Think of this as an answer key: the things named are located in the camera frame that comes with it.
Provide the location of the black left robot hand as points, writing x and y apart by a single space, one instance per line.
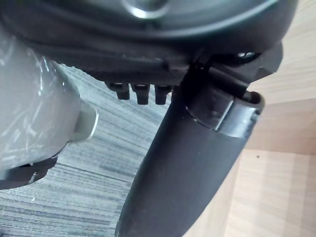
172 158

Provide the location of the light wooden cabinet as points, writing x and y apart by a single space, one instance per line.
276 172

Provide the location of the silver robot leg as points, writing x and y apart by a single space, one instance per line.
32 108

